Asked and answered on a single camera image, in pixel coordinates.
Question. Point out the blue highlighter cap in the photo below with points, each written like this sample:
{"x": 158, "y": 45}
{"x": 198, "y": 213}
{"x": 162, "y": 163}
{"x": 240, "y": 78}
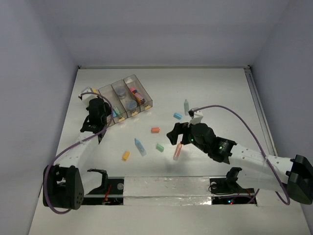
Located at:
{"x": 177, "y": 116}

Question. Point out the smoky clear drawer organizer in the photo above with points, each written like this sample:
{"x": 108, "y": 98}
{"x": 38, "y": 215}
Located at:
{"x": 108, "y": 91}

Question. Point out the green highlighter cap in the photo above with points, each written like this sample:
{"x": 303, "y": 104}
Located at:
{"x": 159, "y": 147}

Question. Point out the clear paperclip jar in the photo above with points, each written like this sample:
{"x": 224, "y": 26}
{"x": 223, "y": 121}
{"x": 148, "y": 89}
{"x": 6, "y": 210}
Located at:
{"x": 121, "y": 92}
{"x": 131, "y": 104}

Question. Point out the orange yellow highlighter cap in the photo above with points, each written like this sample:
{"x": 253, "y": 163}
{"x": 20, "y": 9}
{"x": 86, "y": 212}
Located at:
{"x": 125, "y": 155}

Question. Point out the pink capped pen tube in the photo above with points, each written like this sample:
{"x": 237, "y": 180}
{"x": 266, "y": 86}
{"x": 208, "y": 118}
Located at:
{"x": 138, "y": 96}

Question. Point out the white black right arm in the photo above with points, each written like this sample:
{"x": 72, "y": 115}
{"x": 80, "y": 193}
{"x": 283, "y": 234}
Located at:
{"x": 292, "y": 176}

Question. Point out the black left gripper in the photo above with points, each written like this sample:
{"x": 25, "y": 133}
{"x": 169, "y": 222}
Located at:
{"x": 90, "y": 126}

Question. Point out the orange highlighter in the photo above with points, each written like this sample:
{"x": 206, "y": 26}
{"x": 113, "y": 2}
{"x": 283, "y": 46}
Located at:
{"x": 177, "y": 151}

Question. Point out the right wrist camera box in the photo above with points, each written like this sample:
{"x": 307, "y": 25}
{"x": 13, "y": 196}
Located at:
{"x": 196, "y": 116}

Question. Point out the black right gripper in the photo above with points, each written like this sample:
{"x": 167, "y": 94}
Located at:
{"x": 179, "y": 128}

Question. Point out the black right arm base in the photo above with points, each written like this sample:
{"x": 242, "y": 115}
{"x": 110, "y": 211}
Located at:
{"x": 228, "y": 185}

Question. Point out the green highlighter with tip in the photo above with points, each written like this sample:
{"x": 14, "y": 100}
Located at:
{"x": 186, "y": 107}

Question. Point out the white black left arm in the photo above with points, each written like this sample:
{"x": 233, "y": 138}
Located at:
{"x": 65, "y": 181}

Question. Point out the green capped highlighter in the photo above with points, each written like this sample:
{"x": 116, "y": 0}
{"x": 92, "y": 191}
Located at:
{"x": 116, "y": 110}

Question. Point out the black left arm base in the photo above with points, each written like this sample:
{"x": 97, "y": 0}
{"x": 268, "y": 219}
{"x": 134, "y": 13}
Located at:
{"x": 103, "y": 185}

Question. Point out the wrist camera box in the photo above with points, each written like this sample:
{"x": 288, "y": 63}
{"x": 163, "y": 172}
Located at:
{"x": 196, "y": 116}
{"x": 87, "y": 95}

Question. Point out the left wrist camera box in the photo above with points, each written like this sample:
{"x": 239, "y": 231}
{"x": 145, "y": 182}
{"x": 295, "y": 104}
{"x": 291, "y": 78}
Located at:
{"x": 87, "y": 95}

